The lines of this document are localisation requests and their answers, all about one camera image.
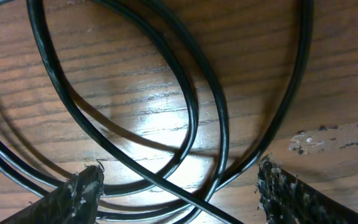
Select thin black cable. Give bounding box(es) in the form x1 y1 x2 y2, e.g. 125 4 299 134
0 0 314 224

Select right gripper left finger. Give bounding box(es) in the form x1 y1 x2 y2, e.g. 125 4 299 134
0 166 104 224

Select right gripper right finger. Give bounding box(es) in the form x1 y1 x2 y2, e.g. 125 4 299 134
256 154 358 224

